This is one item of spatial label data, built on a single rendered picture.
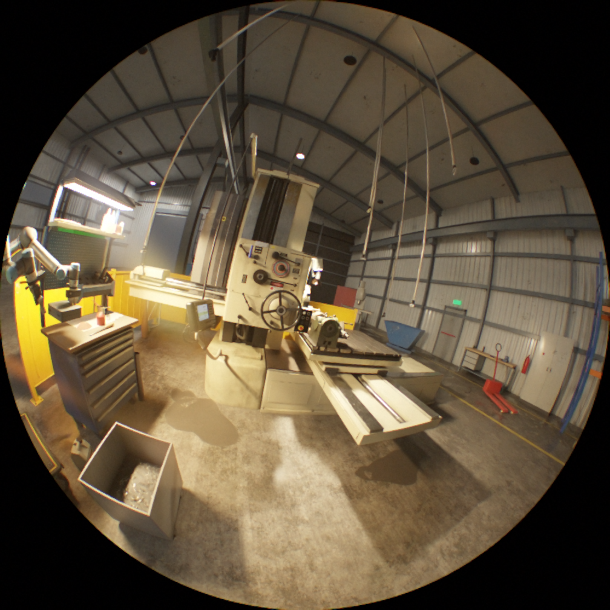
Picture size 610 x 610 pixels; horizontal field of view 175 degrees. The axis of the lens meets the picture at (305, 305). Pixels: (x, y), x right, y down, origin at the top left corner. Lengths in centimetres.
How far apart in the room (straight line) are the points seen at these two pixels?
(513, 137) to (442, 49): 322
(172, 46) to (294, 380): 1001
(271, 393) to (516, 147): 890
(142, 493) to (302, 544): 104
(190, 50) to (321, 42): 428
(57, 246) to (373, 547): 313
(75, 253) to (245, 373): 211
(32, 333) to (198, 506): 220
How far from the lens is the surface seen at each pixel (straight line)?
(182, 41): 908
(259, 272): 195
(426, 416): 205
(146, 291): 266
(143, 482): 150
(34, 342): 271
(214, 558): 161
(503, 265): 855
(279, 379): 234
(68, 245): 202
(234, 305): 201
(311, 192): 297
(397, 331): 790
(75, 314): 164
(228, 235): 271
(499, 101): 741
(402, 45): 698
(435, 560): 207
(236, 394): 245
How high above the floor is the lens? 159
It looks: 6 degrees down
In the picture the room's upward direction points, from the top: 13 degrees clockwise
